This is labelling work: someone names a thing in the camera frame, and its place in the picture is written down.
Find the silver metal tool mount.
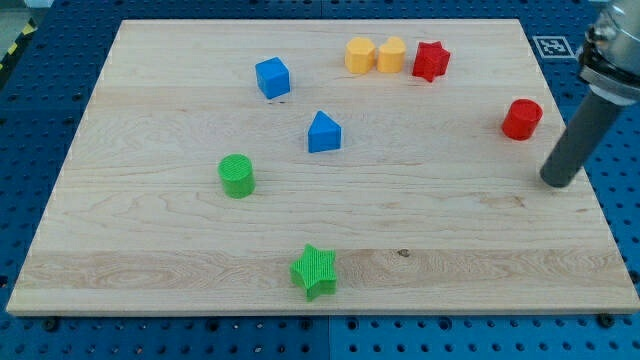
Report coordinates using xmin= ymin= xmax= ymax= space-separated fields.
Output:
xmin=578 ymin=0 xmax=639 ymax=106

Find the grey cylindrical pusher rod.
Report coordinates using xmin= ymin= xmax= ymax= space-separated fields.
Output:
xmin=540 ymin=85 xmax=625 ymax=188

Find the red cylinder block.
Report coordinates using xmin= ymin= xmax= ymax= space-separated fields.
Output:
xmin=501 ymin=99 xmax=543 ymax=141

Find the red star block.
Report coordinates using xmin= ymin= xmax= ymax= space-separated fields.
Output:
xmin=412 ymin=41 xmax=451 ymax=82

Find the green star block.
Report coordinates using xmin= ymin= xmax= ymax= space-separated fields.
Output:
xmin=289 ymin=244 xmax=338 ymax=302

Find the white fiducial marker tag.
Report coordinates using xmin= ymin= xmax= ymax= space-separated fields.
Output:
xmin=533 ymin=35 xmax=575 ymax=59

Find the yellow heart block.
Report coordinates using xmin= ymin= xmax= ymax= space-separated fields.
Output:
xmin=376 ymin=36 xmax=406 ymax=73

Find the yellow hexagon block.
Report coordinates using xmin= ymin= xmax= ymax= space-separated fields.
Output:
xmin=344 ymin=37 xmax=376 ymax=74

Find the blue triangle block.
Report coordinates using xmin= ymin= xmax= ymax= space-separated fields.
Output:
xmin=307 ymin=111 xmax=342 ymax=153

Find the light wooden board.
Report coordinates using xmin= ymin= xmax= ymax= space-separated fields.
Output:
xmin=7 ymin=19 xmax=639 ymax=316

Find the blue cube block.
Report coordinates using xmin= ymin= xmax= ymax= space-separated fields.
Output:
xmin=255 ymin=57 xmax=291 ymax=99

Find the green cylinder block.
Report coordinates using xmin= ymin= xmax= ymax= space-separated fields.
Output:
xmin=218 ymin=154 xmax=255 ymax=198

